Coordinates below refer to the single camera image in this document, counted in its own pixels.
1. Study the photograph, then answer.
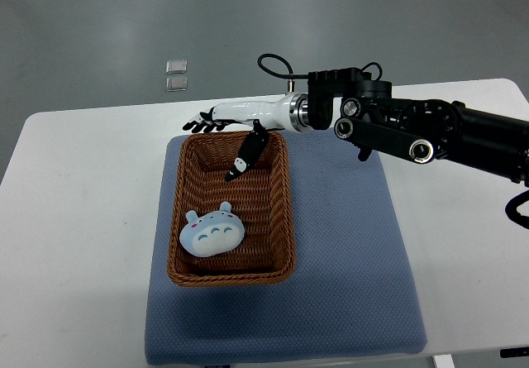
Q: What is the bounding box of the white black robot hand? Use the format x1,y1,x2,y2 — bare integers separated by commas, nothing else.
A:
183,93,308,182

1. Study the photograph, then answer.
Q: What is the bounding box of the blue fabric mat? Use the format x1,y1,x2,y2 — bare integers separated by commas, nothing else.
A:
145,131,427,366

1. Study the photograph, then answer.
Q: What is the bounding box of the blue plush toy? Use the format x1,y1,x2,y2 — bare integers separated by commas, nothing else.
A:
179,201,245,258

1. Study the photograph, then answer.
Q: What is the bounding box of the black table controller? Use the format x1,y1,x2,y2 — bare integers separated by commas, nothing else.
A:
500,346,529,359

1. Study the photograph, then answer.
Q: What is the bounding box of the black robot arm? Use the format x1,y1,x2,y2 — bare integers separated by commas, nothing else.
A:
183,66,528,184

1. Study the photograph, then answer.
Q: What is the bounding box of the upper metal floor plate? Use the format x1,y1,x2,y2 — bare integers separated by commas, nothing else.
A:
165,59,188,74

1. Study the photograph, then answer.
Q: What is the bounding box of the brown wicker basket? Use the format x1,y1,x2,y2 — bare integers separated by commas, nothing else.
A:
167,131,295,287

